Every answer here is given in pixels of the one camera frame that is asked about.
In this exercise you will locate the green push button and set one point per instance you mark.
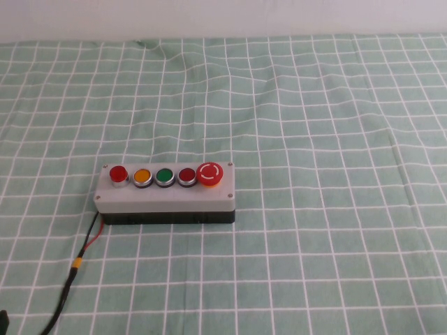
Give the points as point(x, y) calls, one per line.
point(165, 176)

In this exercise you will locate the red mushroom emergency stop button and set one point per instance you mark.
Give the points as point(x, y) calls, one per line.
point(209, 172)

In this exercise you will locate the grey black button control box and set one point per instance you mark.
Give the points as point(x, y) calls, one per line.
point(167, 202)

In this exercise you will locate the green white checked tablecloth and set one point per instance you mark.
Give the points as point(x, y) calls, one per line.
point(314, 139)

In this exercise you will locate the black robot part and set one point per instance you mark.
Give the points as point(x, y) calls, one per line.
point(3, 322)

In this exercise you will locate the yellow push button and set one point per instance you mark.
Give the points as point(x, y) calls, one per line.
point(142, 176)

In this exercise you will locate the red indicator lamp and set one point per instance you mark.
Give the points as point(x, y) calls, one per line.
point(118, 173)

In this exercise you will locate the dark red push button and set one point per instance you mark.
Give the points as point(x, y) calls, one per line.
point(186, 174)

